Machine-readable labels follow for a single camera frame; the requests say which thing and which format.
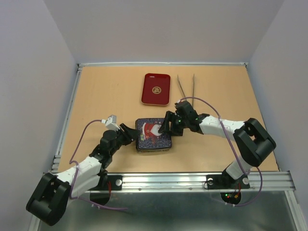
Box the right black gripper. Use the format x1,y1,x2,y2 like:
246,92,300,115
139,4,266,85
157,111,189,137

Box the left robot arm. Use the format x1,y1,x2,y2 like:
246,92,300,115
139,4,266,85
26,124,139,226

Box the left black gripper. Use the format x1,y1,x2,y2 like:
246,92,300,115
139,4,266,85
109,123,140,156

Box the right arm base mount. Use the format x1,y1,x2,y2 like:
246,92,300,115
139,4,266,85
203,172,250,205

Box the metal front plate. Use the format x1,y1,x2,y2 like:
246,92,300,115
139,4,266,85
30,192,297,231

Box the red lacquer tray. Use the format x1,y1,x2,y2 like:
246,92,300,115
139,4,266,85
141,73,171,106

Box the steel serving tongs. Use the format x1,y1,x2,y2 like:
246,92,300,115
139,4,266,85
177,74,195,107

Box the aluminium mounting rail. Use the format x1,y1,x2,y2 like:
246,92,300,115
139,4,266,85
43,170,295,193

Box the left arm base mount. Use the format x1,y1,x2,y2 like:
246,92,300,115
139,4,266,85
90,170,123,205

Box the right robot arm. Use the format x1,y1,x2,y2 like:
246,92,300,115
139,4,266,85
159,101,277,188

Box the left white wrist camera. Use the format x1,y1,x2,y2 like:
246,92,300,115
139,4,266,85
101,115,120,131

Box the gold tin lid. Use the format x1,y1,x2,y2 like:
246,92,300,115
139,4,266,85
135,118,172,152

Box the chocolate tin base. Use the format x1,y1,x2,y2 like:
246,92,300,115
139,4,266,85
136,145,172,154

